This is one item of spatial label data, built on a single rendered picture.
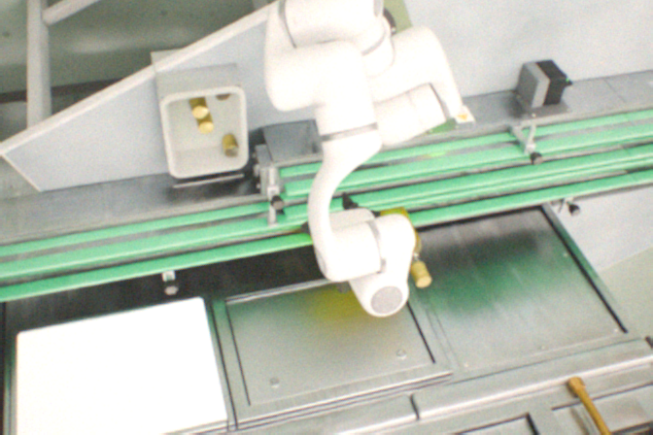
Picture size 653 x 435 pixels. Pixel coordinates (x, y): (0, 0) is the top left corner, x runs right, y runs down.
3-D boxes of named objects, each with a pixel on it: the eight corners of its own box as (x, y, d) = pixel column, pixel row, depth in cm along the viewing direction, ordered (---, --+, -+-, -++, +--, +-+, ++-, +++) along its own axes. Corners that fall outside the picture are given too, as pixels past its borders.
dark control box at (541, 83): (515, 88, 187) (531, 108, 181) (522, 61, 181) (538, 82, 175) (544, 83, 189) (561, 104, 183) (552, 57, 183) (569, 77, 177)
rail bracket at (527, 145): (502, 130, 177) (529, 167, 168) (509, 105, 172) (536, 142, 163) (518, 127, 178) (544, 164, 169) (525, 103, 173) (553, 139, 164)
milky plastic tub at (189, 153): (165, 154, 170) (170, 180, 164) (154, 73, 154) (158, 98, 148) (241, 143, 174) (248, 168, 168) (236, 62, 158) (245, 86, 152)
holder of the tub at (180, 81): (168, 170, 174) (173, 193, 168) (154, 72, 155) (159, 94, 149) (241, 159, 178) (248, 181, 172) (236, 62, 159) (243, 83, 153)
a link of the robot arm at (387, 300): (356, 244, 103) (420, 226, 104) (333, 207, 112) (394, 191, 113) (366, 327, 110) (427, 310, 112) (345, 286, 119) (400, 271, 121)
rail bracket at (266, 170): (258, 202, 170) (271, 242, 161) (257, 146, 158) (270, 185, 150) (271, 200, 171) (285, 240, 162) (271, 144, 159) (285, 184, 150)
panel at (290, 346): (14, 337, 164) (12, 483, 140) (10, 329, 162) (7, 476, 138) (398, 262, 184) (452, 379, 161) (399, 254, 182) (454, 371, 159)
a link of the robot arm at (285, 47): (395, 115, 116) (306, 134, 121) (364, -21, 114) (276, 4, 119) (368, 125, 101) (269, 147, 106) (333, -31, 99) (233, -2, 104)
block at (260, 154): (252, 176, 173) (258, 196, 169) (251, 145, 167) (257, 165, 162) (266, 174, 174) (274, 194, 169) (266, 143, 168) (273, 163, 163)
